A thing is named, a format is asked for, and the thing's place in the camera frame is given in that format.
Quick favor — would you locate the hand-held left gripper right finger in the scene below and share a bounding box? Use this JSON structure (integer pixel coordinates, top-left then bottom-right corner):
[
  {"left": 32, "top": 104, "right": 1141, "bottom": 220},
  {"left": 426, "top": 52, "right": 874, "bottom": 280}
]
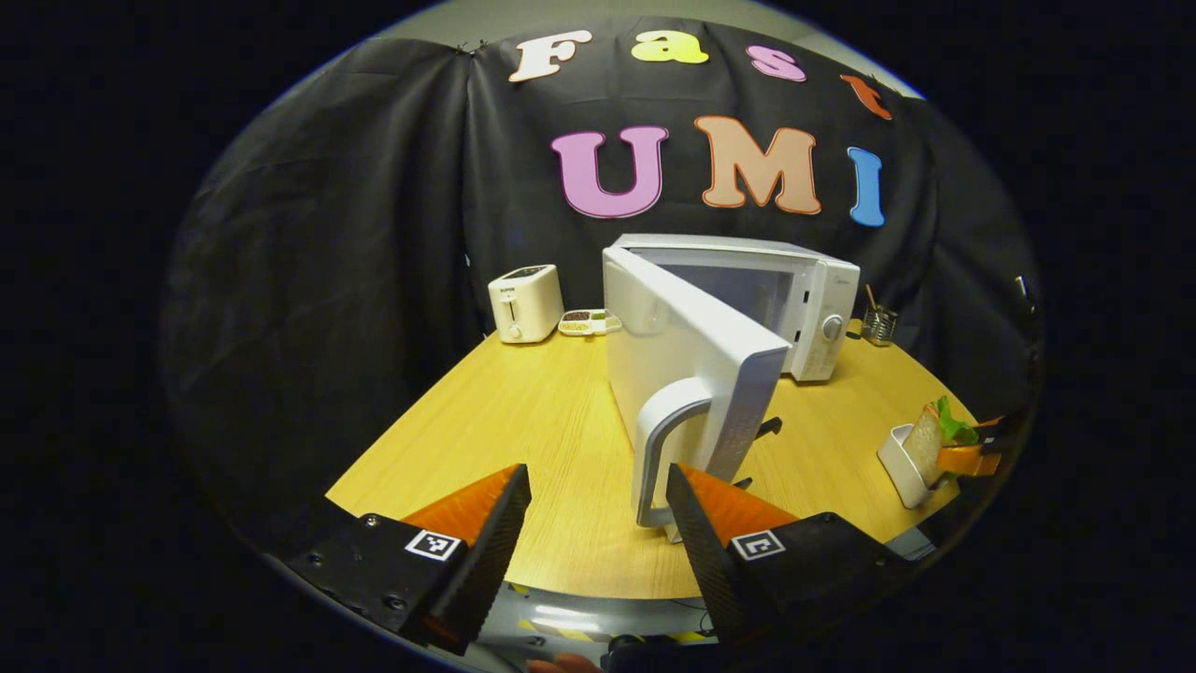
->
[{"left": 665, "top": 463, "right": 915, "bottom": 648}]

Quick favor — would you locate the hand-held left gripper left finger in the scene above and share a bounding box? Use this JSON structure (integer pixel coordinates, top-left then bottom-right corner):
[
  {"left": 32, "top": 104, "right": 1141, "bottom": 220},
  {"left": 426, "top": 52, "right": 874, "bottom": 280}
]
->
[{"left": 285, "top": 463, "right": 534, "bottom": 655}]

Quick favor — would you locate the sandwich with green lettuce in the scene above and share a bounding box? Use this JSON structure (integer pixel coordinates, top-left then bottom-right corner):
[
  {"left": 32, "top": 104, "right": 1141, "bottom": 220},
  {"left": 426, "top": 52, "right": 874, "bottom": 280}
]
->
[{"left": 904, "top": 395, "right": 980, "bottom": 487}]

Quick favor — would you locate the white microwave oven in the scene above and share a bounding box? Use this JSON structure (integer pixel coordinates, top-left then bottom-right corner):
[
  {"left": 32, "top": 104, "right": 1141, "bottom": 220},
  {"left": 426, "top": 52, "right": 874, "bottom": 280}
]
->
[{"left": 602, "top": 233, "right": 862, "bottom": 543}]

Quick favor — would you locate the divided dish of beans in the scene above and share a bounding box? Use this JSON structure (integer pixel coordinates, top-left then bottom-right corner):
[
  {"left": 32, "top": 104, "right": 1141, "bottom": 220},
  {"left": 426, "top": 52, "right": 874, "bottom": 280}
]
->
[{"left": 558, "top": 308, "right": 623, "bottom": 337}]

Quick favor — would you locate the white toaster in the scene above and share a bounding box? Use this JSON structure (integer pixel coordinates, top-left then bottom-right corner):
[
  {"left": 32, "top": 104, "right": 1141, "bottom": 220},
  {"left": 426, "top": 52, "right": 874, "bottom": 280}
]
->
[{"left": 487, "top": 264, "right": 565, "bottom": 345}]

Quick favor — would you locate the black backdrop cloth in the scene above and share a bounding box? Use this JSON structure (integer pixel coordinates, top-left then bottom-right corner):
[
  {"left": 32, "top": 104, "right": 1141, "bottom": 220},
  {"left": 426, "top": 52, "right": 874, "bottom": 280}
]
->
[{"left": 159, "top": 14, "right": 1046, "bottom": 562}]

